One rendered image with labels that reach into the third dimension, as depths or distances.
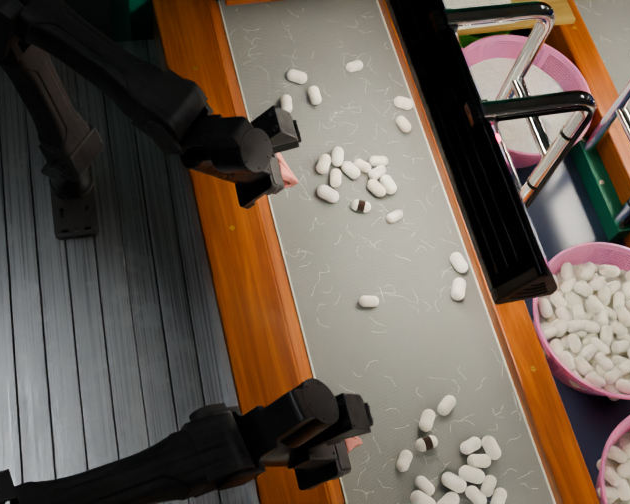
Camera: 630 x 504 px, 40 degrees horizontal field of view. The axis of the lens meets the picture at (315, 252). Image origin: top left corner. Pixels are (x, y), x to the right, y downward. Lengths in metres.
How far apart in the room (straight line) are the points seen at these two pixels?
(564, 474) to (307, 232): 0.53
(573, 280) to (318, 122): 0.50
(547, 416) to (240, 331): 0.47
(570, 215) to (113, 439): 0.88
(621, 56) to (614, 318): 0.55
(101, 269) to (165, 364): 0.19
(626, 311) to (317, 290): 0.51
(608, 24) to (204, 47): 0.80
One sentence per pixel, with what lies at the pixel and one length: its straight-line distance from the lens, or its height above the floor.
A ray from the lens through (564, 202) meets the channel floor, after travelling 1.64.
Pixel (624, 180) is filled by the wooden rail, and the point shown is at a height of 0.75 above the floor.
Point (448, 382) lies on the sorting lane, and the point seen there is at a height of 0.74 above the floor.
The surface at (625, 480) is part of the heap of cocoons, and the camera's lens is 1.41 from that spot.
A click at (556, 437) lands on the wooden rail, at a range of 1.34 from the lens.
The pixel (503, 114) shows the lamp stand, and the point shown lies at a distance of 1.12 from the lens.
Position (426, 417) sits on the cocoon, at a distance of 1.29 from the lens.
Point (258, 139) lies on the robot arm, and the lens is 1.12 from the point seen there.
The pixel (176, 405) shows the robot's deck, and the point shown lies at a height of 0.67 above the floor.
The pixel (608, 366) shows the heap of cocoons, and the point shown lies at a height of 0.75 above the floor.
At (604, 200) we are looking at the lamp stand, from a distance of 1.62.
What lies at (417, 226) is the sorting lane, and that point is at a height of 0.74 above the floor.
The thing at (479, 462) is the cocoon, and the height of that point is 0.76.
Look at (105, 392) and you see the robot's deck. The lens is 1.36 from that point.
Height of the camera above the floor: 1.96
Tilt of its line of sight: 62 degrees down
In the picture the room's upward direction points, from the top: 17 degrees clockwise
